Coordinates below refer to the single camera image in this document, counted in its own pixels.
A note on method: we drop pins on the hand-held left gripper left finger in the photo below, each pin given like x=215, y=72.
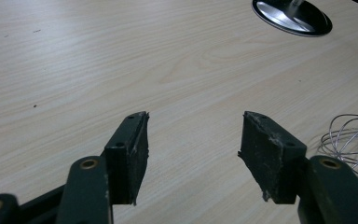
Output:
x=126, y=158

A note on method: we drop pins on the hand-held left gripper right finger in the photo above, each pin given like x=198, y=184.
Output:
x=273, y=155

